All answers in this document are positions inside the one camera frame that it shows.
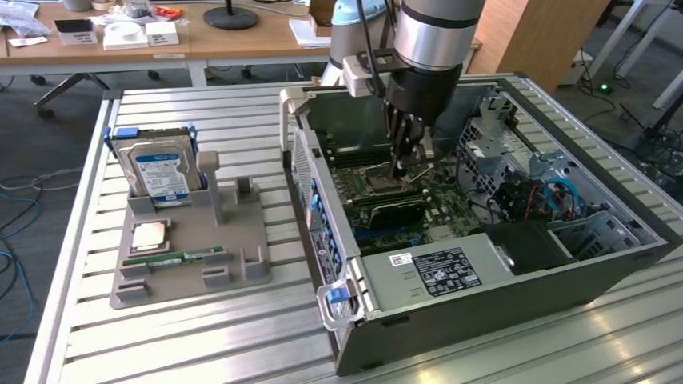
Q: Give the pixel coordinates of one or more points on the dark grey PC case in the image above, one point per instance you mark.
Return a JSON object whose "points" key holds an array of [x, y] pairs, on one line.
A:
{"points": [[481, 320]]}

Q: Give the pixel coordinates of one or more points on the green Dell motherboard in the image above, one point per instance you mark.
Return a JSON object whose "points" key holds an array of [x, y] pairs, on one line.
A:
{"points": [[454, 204]]}

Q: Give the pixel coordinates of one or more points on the white paper card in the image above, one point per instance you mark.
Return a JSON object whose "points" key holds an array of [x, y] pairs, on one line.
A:
{"points": [[27, 41]]}

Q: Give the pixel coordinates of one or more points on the white box black top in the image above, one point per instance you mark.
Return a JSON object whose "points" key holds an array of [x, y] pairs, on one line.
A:
{"points": [[76, 32]]}

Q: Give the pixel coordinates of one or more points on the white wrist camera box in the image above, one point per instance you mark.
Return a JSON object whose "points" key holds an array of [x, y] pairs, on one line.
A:
{"points": [[361, 78]]}

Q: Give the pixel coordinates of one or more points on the wooden cabinet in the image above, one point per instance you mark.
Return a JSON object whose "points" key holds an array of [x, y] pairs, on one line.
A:
{"points": [[550, 40]]}

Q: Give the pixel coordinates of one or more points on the white desk frame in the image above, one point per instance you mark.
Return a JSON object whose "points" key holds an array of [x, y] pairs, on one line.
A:
{"points": [[641, 36]]}

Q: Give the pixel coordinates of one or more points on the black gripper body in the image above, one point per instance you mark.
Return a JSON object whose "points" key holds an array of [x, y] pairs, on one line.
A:
{"points": [[422, 94]]}

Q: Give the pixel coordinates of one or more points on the silver chipset heatsink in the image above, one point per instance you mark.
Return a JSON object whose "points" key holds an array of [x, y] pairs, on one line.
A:
{"points": [[443, 233]]}

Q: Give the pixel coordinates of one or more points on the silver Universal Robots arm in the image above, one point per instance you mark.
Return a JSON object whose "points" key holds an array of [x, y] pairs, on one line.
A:
{"points": [[435, 40]]}

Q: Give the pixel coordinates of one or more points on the silver drive cage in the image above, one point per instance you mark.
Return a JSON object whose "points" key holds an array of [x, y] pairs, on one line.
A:
{"points": [[491, 160]]}

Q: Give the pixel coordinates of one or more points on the small white box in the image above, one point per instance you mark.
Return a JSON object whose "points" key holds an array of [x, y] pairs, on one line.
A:
{"points": [[162, 34]]}

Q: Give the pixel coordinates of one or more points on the hard disk with blue caddy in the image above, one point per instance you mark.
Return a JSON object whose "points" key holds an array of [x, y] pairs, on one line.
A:
{"points": [[160, 172]]}

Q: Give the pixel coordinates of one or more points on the grey cup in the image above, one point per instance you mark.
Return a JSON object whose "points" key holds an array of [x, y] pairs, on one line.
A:
{"points": [[78, 5]]}

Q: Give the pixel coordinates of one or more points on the white paper stack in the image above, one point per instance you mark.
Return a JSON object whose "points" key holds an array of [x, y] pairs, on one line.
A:
{"points": [[310, 34]]}

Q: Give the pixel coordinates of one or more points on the power strip with green light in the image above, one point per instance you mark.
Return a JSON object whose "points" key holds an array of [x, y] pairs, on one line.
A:
{"points": [[605, 87]]}

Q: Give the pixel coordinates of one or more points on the red packet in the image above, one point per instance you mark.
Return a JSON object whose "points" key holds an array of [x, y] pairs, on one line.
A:
{"points": [[170, 13]]}

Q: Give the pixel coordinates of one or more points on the beige tape roll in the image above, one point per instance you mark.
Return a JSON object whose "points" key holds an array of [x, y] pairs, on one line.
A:
{"points": [[102, 4]]}

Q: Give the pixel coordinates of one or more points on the wooden desk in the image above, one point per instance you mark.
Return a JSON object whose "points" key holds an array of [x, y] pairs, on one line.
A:
{"points": [[240, 40]]}

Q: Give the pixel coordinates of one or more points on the black plastic shroud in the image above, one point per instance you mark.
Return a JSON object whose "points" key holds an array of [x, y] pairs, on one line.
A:
{"points": [[529, 248]]}

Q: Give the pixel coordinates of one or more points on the clear plastic bag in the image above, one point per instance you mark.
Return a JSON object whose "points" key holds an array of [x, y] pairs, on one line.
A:
{"points": [[22, 20]]}

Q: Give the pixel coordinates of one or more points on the black tripod stand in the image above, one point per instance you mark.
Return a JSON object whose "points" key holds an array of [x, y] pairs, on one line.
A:
{"points": [[659, 132]]}

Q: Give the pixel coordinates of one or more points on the blue expansion slot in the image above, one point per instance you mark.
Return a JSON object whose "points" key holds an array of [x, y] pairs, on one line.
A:
{"points": [[366, 232]]}

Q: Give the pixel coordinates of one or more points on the silver disk bay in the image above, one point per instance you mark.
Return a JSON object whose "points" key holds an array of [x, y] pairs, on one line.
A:
{"points": [[598, 236]]}

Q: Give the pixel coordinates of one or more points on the CPU socket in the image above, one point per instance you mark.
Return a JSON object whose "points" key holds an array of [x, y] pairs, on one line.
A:
{"points": [[379, 182]]}

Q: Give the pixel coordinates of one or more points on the black RAM slot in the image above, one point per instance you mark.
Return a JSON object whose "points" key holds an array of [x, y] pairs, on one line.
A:
{"points": [[361, 158], [361, 155], [361, 162], [361, 151]]}

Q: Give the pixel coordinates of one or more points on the black Nvidia graphics card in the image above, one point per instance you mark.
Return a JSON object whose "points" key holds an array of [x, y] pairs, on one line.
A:
{"points": [[395, 214]]}

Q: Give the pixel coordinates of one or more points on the grey power supply unit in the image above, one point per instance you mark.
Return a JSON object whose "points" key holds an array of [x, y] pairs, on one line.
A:
{"points": [[390, 280]]}

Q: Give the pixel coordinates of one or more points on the black lamp base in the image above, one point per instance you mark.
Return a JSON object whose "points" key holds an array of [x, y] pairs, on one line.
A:
{"points": [[231, 19]]}

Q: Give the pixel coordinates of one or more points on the grey printed parts rack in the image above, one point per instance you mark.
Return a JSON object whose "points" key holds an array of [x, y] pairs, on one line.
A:
{"points": [[182, 236]]}

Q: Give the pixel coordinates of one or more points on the cardboard box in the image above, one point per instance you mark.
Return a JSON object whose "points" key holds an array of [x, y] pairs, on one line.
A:
{"points": [[321, 12]]}

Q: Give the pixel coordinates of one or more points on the silver CPU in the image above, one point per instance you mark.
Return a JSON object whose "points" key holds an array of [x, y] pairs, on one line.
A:
{"points": [[147, 236]]}

